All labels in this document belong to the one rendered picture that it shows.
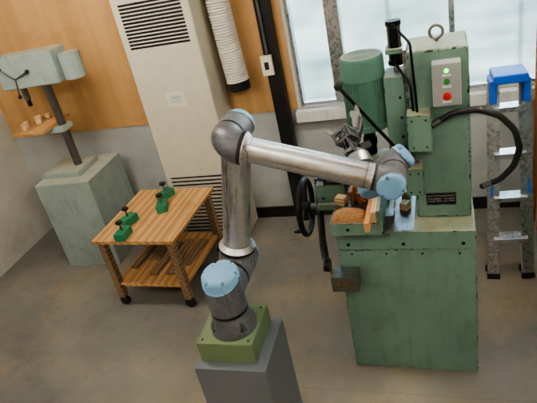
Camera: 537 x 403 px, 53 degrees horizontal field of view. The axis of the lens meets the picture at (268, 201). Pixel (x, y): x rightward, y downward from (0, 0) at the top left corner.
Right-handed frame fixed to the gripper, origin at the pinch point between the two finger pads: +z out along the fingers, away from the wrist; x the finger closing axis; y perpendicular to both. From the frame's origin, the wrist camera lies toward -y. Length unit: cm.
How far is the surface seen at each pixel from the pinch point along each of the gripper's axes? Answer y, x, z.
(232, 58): -44, 74, 130
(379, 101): -16.8, -9.8, 6.8
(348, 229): -21.6, 28.7, -30.1
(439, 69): -10.9, -36.9, -3.6
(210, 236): -77, 166, 56
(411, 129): -17.8, -15.4, -12.3
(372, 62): -4.9, -18.7, 14.6
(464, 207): -56, -7, -34
